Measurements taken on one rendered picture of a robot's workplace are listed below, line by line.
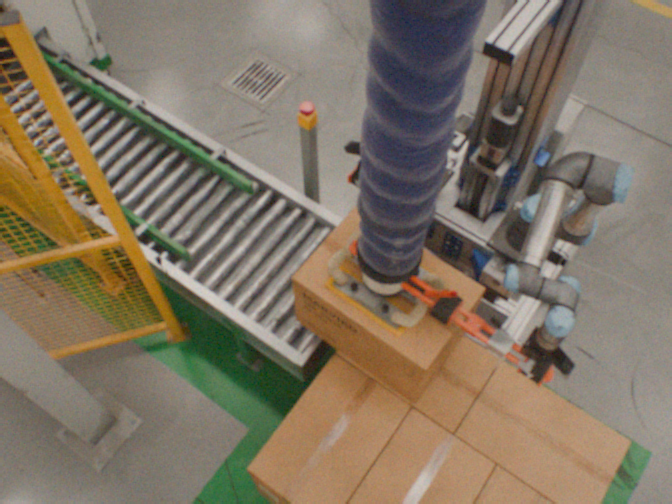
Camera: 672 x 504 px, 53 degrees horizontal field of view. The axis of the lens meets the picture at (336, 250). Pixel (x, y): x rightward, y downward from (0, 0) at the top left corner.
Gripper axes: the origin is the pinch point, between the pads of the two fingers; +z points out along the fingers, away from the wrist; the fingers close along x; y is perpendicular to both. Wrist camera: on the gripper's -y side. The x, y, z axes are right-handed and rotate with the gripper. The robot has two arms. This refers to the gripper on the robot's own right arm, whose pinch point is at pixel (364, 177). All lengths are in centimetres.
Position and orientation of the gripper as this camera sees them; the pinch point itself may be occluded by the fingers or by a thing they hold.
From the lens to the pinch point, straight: 259.5
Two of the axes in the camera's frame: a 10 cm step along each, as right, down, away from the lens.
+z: 0.0, 4.7, 8.8
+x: 6.2, -6.9, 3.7
